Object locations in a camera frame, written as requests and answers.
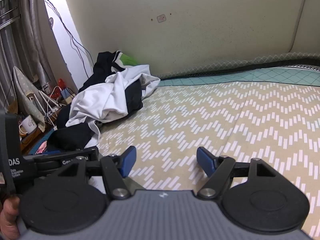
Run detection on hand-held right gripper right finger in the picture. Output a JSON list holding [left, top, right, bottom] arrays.
[[197, 147, 277, 198]]

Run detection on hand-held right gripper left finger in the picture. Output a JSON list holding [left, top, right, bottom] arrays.
[[54, 146, 137, 200]]

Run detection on white shirt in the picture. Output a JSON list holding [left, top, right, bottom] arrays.
[[65, 64, 161, 140]]

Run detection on person's left hand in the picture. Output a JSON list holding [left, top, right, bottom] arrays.
[[0, 195, 21, 240]]

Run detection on white enamel mug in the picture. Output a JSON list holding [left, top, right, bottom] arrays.
[[19, 115, 38, 134]]

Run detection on beige chevron patterned blanket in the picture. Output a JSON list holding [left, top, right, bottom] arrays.
[[96, 80, 320, 240]]

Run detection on ironing board with dotted cover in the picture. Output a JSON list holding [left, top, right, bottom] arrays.
[[12, 66, 46, 133]]

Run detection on black green striped garment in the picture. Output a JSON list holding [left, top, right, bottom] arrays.
[[92, 51, 139, 85]]

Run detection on grey curtain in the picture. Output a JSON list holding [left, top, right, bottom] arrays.
[[0, 0, 66, 120]]

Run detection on teal quilted blanket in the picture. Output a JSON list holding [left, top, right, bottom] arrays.
[[157, 66, 320, 88]]

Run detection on metal rack bars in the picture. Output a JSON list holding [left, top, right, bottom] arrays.
[[0, 0, 22, 28]]

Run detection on white cable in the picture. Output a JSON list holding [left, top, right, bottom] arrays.
[[39, 85, 63, 130]]

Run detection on black wall cable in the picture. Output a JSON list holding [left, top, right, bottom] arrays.
[[42, 0, 93, 80]]

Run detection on grey wall cable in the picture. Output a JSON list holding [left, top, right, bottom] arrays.
[[287, 0, 310, 53]]

